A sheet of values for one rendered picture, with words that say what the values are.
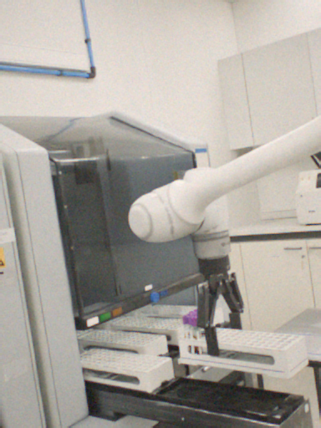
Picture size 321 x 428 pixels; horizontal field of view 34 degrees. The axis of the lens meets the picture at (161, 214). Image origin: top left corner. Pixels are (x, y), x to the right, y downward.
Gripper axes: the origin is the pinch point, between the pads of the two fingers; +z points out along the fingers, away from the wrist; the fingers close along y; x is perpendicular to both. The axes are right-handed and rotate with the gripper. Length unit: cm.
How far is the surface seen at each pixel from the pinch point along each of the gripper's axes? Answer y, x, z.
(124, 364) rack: -11.9, 23.9, 4.9
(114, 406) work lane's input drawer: -16.1, 25.1, 14.3
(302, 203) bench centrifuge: 220, 82, -13
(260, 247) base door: 218, 117, 14
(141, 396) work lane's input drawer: -14.8, 16.3, 10.9
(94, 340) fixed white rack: 1.0, 49.7, 5.0
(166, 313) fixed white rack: 31, 46, 5
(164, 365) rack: -7.7, 14.1, 5.5
